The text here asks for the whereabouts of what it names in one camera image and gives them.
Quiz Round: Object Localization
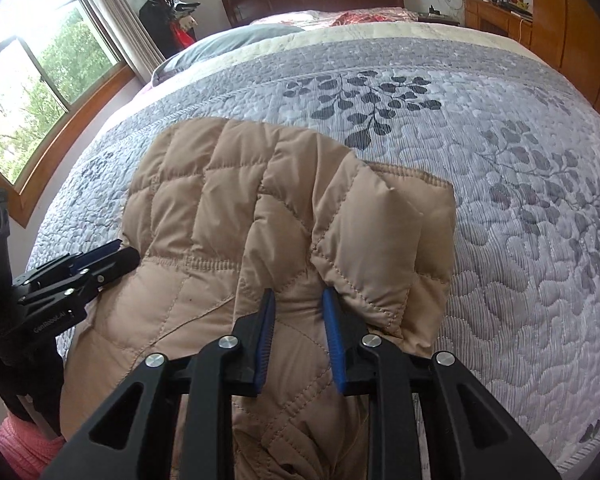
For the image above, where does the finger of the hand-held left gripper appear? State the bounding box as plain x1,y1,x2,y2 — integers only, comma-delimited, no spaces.
17,247,141,307
12,239,123,288

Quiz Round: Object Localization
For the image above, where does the grey leaf-print bed quilt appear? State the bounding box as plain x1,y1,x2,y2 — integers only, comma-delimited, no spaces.
27,7,600,471

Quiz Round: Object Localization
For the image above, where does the large wooden-framed window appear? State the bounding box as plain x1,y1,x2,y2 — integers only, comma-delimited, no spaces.
0,0,137,226

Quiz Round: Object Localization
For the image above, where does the person's left hand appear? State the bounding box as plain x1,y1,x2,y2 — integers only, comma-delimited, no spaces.
0,337,67,436

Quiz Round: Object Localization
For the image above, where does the person's left forearm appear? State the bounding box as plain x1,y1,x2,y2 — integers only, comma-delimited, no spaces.
0,410,70,480

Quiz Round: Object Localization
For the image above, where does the red patterned cloth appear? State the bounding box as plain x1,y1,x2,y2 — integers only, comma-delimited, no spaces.
330,10,406,28

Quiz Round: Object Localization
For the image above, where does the wooden dresser with items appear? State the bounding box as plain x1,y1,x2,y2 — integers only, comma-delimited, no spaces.
462,0,534,51

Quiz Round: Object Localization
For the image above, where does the beige quilted jacket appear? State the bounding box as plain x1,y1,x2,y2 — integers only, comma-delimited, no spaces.
60,117,456,480

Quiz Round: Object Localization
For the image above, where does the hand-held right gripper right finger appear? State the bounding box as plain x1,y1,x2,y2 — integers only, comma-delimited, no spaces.
321,287,563,480

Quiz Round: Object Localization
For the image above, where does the dark nightstand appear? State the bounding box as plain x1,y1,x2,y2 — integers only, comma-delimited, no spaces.
417,5,463,26

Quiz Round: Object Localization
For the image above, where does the coat rack with clothes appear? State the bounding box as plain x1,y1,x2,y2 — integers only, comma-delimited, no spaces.
139,0,201,51

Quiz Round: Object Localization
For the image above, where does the grey pillow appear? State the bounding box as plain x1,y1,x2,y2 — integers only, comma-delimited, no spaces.
152,24,308,86

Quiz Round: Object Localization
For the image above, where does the pale striped curtain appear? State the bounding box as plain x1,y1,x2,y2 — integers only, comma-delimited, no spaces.
77,0,166,88

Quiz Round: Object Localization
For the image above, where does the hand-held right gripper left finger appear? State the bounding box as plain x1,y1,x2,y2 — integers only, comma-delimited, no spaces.
50,287,277,480

